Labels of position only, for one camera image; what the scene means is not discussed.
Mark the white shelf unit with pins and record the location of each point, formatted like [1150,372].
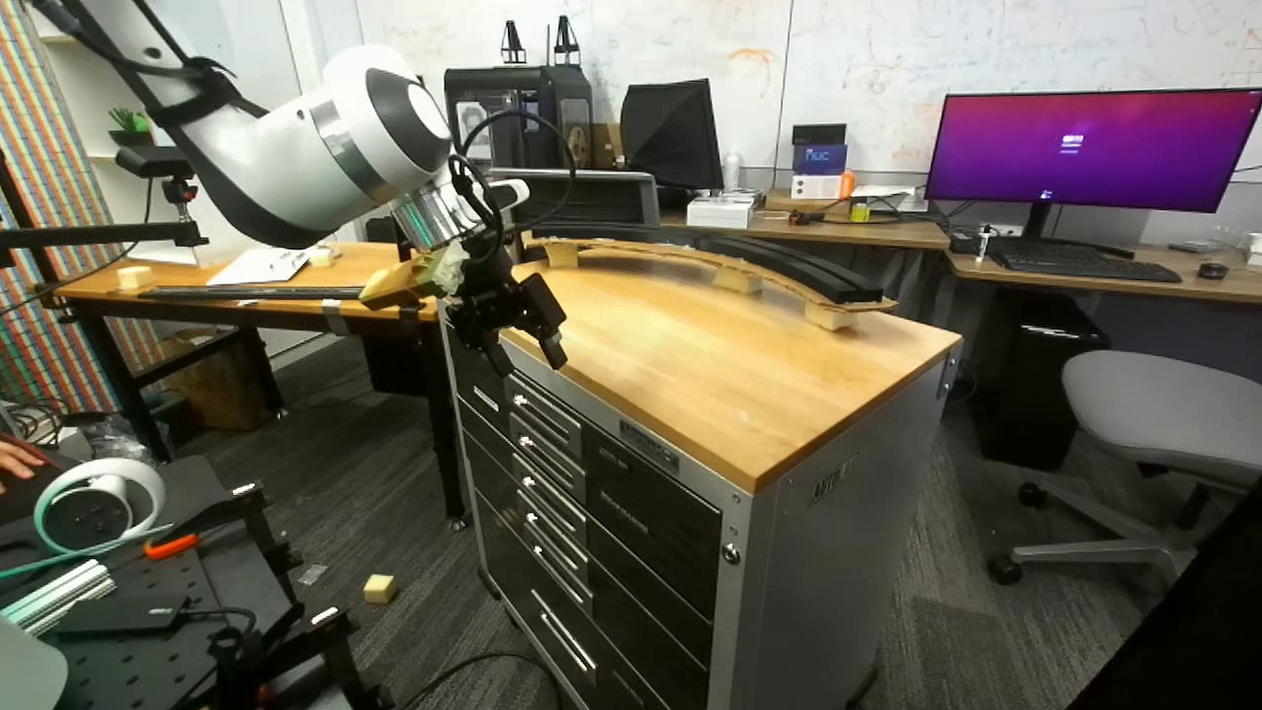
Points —
[81,91]

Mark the brown box under desk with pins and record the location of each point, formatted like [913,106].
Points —
[222,386]

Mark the black stereo camera on stand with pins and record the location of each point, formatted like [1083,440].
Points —
[144,158]

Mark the white and green tape roll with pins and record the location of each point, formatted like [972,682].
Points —
[98,505]

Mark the grey office chair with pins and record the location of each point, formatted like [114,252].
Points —
[1159,414]

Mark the white flat box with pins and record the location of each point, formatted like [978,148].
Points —
[721,210]

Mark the small wooden block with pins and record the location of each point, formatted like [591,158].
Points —
[381,589]

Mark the wooden desk with black legs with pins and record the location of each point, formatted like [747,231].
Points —
[198,297]

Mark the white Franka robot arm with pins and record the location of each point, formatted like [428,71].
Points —
[303,158]

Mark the black optical breadboard frame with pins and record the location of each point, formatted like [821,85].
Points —
[173,634]

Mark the curved wooden piece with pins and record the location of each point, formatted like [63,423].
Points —
[734,269]

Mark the taped yellow-green wrist camera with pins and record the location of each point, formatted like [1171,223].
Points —
[420,275]

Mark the small yellow ball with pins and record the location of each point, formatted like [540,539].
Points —
[859,210]

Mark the computer monitor with purple screen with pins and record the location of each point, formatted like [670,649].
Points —
[1091,143]

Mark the long wooden office desk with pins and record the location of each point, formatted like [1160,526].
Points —
[947,237]

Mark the grey cabinet with wooden top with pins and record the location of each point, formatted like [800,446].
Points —
[711,355]

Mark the black keyboard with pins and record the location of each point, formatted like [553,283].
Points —
[1088,262]

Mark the black monitor seen from behind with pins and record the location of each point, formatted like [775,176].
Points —
[674,133]

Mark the blue and white box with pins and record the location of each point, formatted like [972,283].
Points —
[817,152]

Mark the black computer mouse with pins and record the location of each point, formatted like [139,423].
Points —
[1213,269]

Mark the black curved strip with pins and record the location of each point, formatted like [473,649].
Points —
[813,269]

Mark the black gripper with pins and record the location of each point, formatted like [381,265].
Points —
[506,300]

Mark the white paper sheet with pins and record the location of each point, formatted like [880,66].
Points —
[264,269]

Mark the silver aluminium extrusion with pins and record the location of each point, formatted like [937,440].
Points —
[52,594]

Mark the grey equipment box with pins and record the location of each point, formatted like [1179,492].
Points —
[607,200]

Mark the small green potted plant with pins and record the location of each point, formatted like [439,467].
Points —
[134,129]

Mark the black printer enclosure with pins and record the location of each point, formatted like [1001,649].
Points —
[540,110]

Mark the bystander hand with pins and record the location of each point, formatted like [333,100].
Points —
[20,467]

